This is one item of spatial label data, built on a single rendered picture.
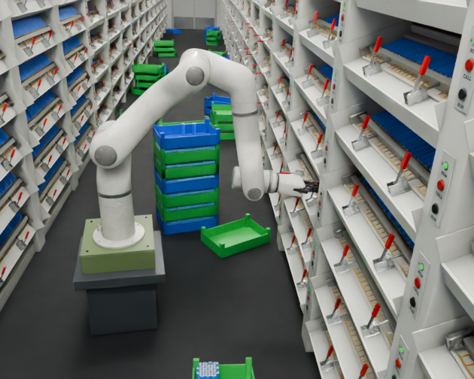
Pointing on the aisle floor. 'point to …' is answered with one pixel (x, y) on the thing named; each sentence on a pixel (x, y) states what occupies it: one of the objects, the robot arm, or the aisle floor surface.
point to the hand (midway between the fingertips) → (316, 187)
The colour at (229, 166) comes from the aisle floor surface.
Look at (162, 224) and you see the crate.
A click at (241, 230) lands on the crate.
